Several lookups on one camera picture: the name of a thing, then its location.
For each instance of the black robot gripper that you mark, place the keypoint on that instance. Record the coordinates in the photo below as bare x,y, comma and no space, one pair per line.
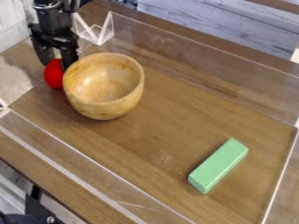
58,37

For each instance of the red plush apple toy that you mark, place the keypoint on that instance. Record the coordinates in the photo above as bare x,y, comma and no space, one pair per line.
53,74

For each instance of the light wooden bowl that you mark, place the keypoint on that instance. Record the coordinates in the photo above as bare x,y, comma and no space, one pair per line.
104,84

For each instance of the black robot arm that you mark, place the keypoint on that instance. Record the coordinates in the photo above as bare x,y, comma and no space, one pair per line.
53,13

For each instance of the black clamp with bolt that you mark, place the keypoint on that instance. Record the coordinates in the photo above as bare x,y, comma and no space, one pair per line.
38,212

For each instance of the green rectangular block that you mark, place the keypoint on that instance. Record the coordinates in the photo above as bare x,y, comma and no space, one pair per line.
217,165

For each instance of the clear acrylic corner bracket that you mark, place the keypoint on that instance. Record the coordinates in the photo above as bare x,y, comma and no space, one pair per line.
94,34

